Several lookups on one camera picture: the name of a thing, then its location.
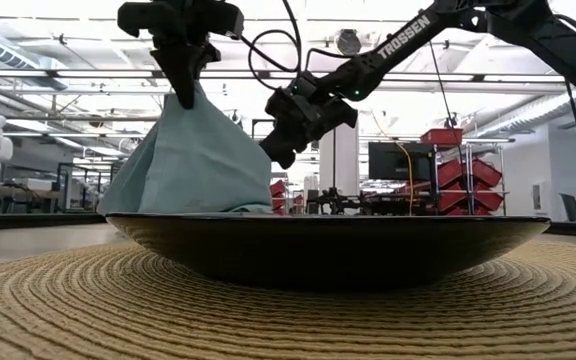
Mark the orange hanging cable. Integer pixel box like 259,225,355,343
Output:
395,142,415,216

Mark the round woven straw placemat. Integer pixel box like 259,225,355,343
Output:
0,238,576,360

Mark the metal rack shelf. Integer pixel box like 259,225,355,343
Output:
431,141,510,217

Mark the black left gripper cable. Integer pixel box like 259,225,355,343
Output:
240,0,303,74

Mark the thin black hanging cable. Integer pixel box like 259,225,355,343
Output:
426,39,458,129

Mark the black ceiling cable reel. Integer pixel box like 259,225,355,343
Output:
336,28,363,57

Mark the black gantry frame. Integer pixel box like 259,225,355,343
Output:
250,118,338,197

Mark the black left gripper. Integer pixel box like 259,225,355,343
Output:
116,0,245,110

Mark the teal cloth napkin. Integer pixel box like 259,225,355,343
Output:
96,82,274,216

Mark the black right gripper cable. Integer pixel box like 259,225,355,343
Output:
246,28,354,92

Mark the grey office chair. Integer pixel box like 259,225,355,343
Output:
559,192,576,223

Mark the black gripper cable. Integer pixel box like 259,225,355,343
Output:
240,0,303,74
246,28,354,92

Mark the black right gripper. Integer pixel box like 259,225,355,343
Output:
259,74,359,170

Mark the red plastic storage bin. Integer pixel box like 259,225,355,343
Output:
420,128,464,147
472,189,504,213
437,159,465,189
269,179,288,215
437,188,469,215
470,158,503,189

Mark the black monitor screen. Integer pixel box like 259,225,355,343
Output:
367,142,437,182

